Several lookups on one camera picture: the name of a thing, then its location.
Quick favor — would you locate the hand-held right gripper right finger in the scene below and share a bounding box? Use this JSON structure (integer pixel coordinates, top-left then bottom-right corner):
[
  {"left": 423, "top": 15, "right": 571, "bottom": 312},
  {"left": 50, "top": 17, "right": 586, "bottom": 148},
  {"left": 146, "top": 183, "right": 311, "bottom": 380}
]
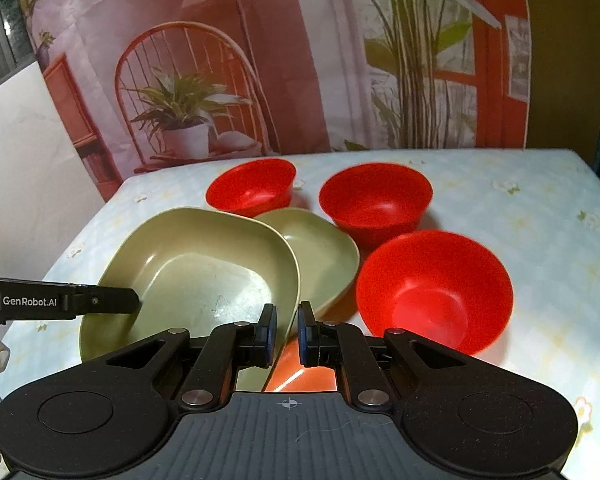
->
[{"left": 298, "top": 301, "right": 486, "bottom": 409}]

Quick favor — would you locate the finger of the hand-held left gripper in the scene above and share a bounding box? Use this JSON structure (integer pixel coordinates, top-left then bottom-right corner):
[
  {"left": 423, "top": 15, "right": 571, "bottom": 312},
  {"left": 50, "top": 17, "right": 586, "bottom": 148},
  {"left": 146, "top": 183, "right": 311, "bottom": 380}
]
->
[{"left": 78, "top": 285, "right": 141, "bottom": 317}]

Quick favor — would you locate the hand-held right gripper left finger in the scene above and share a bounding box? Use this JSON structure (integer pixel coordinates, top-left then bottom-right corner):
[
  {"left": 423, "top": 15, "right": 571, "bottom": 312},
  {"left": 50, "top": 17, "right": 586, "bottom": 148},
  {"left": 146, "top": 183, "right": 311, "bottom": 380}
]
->
[{"left": 87, "top": 302, "right": 278, "bottom": 409}]

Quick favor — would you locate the red bowl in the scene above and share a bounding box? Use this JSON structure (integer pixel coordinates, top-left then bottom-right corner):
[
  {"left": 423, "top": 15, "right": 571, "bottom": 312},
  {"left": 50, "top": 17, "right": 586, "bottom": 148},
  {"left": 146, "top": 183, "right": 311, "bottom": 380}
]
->
[
  {"left": 356, "top": 230, "right": 514, "bottom": 357},
  {"left": 205, "top": 158, "right": 297, "bottom": 219},
  {"left": 319, "top": 162, "right": 434, "bottom": 250},
  {"left": 262, "top": 337, "right": 339, "bottom": 394}
]

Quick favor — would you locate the green plate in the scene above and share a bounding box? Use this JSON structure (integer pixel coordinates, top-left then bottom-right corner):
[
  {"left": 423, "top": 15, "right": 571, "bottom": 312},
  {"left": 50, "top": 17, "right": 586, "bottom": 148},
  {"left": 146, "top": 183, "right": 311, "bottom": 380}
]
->
[
  {"left": 254, "top": 207, "right": 361, "bottom": 322},
  {"left": 79, "top": 207, "right": 301, "bottom": 393}
]

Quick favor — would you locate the floral checked tablecloth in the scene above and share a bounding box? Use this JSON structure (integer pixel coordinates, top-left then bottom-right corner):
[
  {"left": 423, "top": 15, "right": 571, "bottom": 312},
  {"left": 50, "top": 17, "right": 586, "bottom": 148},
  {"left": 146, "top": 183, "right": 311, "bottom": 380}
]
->
[{"left": 0, "top": 149, "right": 600, "bottom": 480}]

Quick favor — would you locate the wall poster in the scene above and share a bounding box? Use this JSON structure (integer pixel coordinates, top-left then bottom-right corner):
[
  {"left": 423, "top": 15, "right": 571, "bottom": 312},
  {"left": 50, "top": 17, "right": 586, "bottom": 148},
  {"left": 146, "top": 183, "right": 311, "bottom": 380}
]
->
[{"left": 12, "top": 0, "right": 532, "bottom": 202}]

